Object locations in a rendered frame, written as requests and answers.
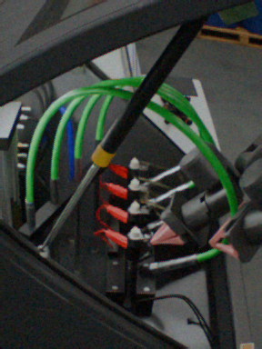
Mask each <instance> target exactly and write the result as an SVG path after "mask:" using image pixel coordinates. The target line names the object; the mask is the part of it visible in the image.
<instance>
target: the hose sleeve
mask: <svg viewBox="0 0 262 349"><path fill-rule="evenodd" d="M197 255H198V254H192V255H190V256H186V257H182V258H177V259H173V260H168V261H164V262H161V263H159V264H158V265H157V268H158V270H159V271H161V272H163V271H167V270H172V269H176V268H179V267H184V266H190V265H194V264H199V263H200V262H198V260H197Z"/></svg>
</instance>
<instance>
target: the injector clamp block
mask: <svg viewBox="0 0 262 349"><path fill-rule="evenodd" d="M118 197H119V196H118ZM119 209H121V210H123V211H126V200H125V199H123V198H121V197H119ZM152 215H153V209H151V211H150V214H142V218H141V226H140V228H145V227H148V225H149V224H151V223H152ZM118 233H119V234H121V235H123V236H125V223H124V222H122V221H121V220H119V231H118ZM118 246H119V256H118V257H114V256H108V243H107V246H106V286H105V295H106V298H108V299H109V300H111V301H112V302H113V303H116V304H117V305H118V306H121V307H122V308H124V300H125V292H126V289H125V285H126V279H125V263H126V257H125V247H123V246H121V245H120V244H119V245H118ZM146 251H149V252H150V254H151V258H149V259H146V260H145V261H143V262H141V263H139V264H137V272H136V279H135V287H134V293H133V300H134V316H151V314H152V310H153V306H154V302H155V301H146V302H143V301H140V302H137V301H136V300H141V299H147V298H154V297H156V285H155V274H153V273H152V272H151V270H150V265H151V264H154V263H155V256H154V245H153V244H151V243H150V241H147V240H143V242H142V249H141V254H142V253H144V252H146Z"/></svg>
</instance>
